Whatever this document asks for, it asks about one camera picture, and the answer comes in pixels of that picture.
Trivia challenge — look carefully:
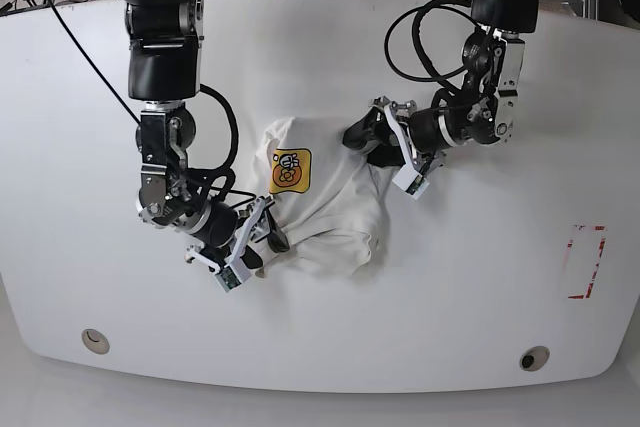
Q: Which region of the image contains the table grommet hole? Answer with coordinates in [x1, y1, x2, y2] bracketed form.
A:
[519, 346, 550, 372]
[81, 329, 110, 355]

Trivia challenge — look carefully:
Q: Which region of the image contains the right table grommet hole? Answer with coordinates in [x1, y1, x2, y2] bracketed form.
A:
[519, 346, 550, 372]

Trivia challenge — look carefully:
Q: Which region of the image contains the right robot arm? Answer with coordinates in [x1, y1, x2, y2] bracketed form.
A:
[124, 0, 289, 291]

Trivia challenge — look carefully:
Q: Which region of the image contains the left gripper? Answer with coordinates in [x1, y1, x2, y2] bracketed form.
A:
[342, 31, 525, 181]

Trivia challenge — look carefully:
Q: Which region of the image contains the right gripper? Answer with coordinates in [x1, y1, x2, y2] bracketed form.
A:
[136, 99, 290, 275]

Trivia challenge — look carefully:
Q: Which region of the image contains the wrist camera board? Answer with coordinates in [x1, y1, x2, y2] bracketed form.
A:
[214, 265, 251, 292]
[392, 165, 429, 199]

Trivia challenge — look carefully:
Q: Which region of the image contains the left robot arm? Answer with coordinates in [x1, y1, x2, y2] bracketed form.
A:
[342, 0, 539, 198]

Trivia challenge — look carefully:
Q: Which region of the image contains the white printed T-shirt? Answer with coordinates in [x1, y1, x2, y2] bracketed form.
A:
[250, 117, 394, 277]

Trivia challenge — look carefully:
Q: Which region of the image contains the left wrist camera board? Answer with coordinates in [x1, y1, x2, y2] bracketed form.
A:
[392, 165, 429, 199]

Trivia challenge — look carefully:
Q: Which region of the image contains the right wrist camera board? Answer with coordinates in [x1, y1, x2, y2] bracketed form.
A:
[214, 265, 251, 292]

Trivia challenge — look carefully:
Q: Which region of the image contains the red tape rectangle marking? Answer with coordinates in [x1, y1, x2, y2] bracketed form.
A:
[562, 225, 607, 300]

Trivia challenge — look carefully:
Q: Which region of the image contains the left table grommet hole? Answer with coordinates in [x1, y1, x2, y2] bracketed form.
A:
[81, 329, 110, 355]

